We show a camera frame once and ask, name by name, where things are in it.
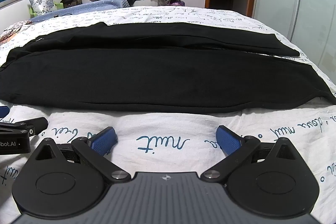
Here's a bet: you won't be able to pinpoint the black pants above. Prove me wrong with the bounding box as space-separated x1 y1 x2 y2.
1 22 335 114

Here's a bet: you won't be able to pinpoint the colourful patterned cloth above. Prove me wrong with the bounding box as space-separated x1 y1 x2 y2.
0 20 33 44

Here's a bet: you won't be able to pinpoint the white bedsheet with blue script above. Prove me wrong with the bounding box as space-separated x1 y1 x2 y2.
1 6 335 223

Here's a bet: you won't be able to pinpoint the floral white pillow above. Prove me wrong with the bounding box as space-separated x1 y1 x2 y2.
29 0 57 15

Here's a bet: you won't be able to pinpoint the green plastic basket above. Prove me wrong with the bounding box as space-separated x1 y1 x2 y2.
28 3 64 18

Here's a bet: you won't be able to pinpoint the light blue blanket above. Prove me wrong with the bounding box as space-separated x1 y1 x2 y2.
30 0 130 22

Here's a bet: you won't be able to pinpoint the dark bag by wall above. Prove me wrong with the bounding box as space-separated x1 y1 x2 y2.
60 0 82 8

